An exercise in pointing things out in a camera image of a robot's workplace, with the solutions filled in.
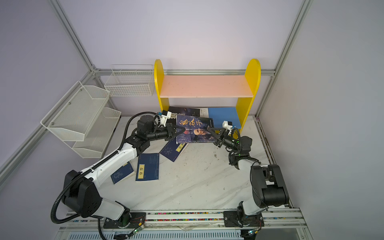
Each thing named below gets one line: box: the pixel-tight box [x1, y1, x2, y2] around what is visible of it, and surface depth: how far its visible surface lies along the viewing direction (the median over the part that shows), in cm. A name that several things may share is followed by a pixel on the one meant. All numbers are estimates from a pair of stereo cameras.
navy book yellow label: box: [135, 153, 160, 182], surface depth 92 cm
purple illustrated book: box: [176, 115, 218, 144], surface depth 76 cm
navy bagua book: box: [159, 137, 187, 162], surface depth 100 cm
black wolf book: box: [169, 106, 200, 117], surface depth 98 cm
